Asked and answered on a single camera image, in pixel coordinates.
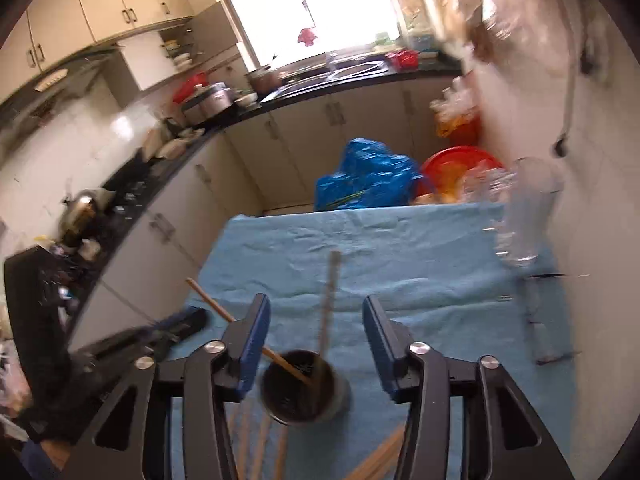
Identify lower kitchen cabinets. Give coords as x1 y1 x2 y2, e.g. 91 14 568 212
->
67 70 454 349

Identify kitchen cabinets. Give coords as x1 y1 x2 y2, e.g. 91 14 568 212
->
67 70 454 349
0 0 241 91

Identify steel kitchen sink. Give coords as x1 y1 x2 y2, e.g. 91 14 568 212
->
279 61 388 96

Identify upper kitchen cabinets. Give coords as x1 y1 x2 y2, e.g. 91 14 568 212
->
0 0 241 91

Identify dark grey utensil cup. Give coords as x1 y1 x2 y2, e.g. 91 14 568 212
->
259 349 352 426

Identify blue towel table cover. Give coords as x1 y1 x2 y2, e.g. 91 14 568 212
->
198 204 576 479

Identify steel wok with lid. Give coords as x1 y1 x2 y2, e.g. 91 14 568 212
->
58 188 102 246

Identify black flat rectangular block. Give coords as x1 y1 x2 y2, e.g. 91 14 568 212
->
524 302 575 366

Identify blue plastic bag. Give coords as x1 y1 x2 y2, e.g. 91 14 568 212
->
314 138 422 211

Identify red plastic basin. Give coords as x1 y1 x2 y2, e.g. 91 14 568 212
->
414 145 504 204

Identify clear glass beer mug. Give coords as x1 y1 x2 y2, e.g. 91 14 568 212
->
459 157 564 268

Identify orange bag bin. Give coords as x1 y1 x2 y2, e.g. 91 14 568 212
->
430 76 482 146

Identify white bowl on counter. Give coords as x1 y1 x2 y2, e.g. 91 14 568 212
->
235 92 259 110

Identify silver rice cooker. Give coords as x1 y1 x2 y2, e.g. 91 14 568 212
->
181 82 235 126

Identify red plastic lid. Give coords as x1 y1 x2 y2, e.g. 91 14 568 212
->
172 72 208 104

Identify brown cooking pot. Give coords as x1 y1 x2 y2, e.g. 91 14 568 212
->
245 64 282 96

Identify red small basket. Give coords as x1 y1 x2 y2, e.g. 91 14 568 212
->
385 49 419 72

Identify range hood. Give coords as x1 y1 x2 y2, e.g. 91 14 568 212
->
1 46 119 130

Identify hanging plastic bags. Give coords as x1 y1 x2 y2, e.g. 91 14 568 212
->
430 0 577 74

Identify black frame eyeglasses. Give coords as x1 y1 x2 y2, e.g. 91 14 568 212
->
494 269 589 308

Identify black power cable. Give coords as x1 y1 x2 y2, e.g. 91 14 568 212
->
552 0 597 158

